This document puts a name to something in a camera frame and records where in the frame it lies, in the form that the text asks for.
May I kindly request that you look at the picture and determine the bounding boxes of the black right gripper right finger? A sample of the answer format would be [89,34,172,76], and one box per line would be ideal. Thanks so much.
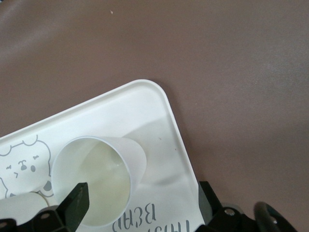
[197,180,256,232]

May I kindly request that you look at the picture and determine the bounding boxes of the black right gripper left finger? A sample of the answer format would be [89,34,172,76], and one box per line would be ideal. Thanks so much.
[16,182,91,232]

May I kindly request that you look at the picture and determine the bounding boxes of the white plastic cup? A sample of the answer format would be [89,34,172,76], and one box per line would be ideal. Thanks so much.
[0,192,47,220]
[51,136,147,228]

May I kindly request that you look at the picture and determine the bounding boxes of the white bear print tray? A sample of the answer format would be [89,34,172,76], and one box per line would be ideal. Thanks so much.
[0,79,201,232]

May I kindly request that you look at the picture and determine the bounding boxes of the brown table mat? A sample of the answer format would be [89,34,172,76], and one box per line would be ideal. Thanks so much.
[0,0,309,232]

